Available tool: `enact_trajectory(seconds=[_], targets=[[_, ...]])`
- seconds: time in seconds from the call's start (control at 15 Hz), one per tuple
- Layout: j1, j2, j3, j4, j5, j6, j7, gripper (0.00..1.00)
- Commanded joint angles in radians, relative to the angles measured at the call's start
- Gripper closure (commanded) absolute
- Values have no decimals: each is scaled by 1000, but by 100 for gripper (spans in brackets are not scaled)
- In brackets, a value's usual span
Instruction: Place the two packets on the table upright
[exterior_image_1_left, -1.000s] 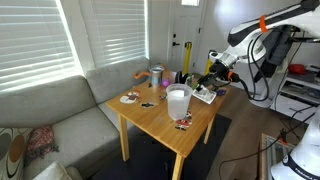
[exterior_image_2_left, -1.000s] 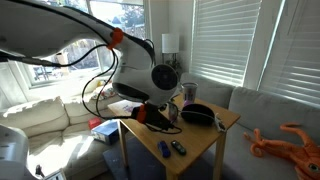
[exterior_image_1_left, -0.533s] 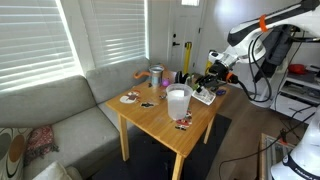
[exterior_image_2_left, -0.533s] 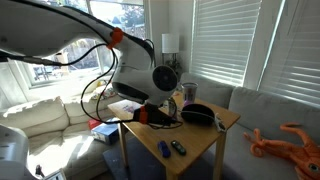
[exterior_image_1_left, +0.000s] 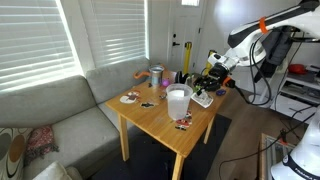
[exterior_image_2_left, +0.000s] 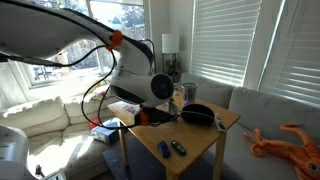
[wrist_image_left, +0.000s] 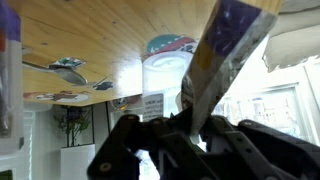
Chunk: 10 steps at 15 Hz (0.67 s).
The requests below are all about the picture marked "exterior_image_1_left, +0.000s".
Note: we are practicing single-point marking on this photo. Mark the dark floor rug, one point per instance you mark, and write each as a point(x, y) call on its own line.
point(150, 163)

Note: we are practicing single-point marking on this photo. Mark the small snack packet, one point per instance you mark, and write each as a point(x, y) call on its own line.
point(183, 123)

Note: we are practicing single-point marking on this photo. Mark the retro patterned cushion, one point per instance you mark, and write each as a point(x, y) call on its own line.
point(11, 153)

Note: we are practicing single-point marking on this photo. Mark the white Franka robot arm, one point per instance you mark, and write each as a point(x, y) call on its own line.
point(246, 50)

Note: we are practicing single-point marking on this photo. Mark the translucent plastic container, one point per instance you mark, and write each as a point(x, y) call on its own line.
point(178, 106)

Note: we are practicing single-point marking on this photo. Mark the glass sided box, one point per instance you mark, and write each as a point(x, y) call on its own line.
point(266, 150)

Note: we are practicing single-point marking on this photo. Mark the red patterned cloth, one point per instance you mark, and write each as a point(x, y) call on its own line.
point(40, 141)

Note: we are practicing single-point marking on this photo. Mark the metal tumbler cup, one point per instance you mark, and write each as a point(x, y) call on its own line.
point(156, 78)

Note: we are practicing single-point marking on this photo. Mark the white stand with round base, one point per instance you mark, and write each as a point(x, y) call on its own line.
point(260, 100)

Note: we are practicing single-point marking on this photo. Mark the narrow white window blinds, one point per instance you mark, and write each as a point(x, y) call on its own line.
point(116, 30)

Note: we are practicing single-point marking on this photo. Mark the light wooden table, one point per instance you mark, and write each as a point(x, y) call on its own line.
point(156, 123)

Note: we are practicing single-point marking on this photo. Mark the small metal keys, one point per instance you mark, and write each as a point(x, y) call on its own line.
point(162, 96)

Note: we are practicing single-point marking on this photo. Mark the small black sticker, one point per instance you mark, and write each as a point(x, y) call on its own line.
point(147, 104)

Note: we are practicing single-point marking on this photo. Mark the grey fabric sofa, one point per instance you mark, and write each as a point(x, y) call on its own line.
point(66, 100)

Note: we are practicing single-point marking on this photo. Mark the small purple ball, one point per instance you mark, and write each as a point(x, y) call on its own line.
point(165, 82)

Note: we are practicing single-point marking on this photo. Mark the black oval case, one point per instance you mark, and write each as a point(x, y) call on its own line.
point(180, 78)

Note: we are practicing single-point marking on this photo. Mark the plain white cushion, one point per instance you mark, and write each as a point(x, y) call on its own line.
point(55, 171)

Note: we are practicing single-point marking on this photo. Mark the red object on shelf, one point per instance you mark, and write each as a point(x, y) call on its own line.
point(297, 69)

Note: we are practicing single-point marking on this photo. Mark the wide white window blinds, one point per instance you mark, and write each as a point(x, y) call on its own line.
point(33, 40)

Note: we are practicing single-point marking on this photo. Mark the white entrance door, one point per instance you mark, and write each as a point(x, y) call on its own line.
point(185, 23)

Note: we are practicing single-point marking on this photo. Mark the orange octopus plush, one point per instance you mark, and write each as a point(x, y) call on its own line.
point(141, 74)

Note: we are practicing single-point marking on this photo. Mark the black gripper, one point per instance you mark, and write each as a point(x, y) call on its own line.
point(219, 74)

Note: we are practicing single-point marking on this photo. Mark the white shelf unit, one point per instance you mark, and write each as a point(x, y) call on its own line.
point(286, 110)

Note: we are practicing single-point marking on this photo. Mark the white packet with green print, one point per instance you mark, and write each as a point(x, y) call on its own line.
point(204, 100)

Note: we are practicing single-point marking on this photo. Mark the small blue object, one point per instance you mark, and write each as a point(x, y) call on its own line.
point(221, 92)

